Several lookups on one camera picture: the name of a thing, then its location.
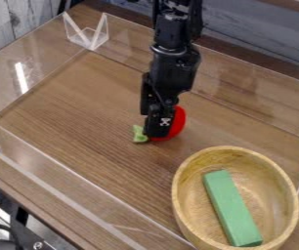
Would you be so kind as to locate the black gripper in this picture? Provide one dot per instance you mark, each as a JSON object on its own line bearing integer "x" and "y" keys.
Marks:
{"x": 172, "y": 73}

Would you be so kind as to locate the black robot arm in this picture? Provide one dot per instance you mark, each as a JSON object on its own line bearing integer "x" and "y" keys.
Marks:
{"x": 178, "y": 26}

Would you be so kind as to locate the oval wooden bowl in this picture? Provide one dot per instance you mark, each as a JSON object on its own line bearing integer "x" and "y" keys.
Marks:
{"x": 266, "y": 188}

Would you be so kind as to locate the green rectangular block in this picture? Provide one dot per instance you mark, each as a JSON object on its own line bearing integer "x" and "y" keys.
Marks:
{"x": 235, "y": 217}

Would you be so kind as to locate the clear acrylic corner bracket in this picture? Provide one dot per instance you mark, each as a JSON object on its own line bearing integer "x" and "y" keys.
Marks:
{"x": 89, "y": 38}

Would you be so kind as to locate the clear acrylic table enclosure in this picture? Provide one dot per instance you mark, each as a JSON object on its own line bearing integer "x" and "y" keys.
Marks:
{"x": 69, "y": 163}

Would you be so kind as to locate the black metal table bracket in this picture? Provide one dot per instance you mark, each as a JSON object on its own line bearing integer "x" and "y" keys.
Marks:
{"x": 29, "y": 239}

